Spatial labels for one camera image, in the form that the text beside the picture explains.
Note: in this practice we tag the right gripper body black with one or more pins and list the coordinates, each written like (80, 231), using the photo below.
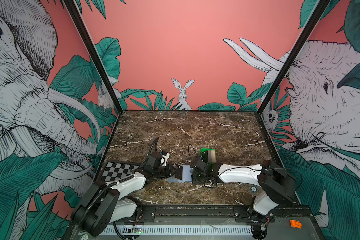
(197, 179)

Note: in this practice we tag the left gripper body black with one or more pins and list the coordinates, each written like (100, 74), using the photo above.
(162, 172)

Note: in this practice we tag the blue leather card holder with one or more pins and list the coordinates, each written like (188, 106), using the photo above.
(187, 175)

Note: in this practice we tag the green plastic card tray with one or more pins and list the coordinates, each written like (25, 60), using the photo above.
(204, 154)

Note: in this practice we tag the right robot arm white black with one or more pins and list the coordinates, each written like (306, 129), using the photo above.
(278, 184)

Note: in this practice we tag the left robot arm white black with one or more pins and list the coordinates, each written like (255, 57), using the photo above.
(107, 202)

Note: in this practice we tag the gold credit card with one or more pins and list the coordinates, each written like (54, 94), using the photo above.
(211, 156)

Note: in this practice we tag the checkerboard calibration board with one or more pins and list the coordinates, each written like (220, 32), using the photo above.
(115, 171)

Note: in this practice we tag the round sticker marker near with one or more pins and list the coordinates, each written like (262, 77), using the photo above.
(253, 189)

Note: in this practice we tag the orange connector clip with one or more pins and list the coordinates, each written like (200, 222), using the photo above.
(295, 224)

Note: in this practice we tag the black front mounting rail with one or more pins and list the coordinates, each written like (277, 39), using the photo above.
(240, 213)

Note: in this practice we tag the white slotted cable duct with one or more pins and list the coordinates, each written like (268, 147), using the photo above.
(182, 230)

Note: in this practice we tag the left black frame post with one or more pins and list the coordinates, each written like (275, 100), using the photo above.
(86, 38)

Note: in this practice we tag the black frame post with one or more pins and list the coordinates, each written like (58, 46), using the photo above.
(86, 38)
(312, 21)

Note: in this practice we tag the right black frame post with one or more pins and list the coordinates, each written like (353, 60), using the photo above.
(312, 21)

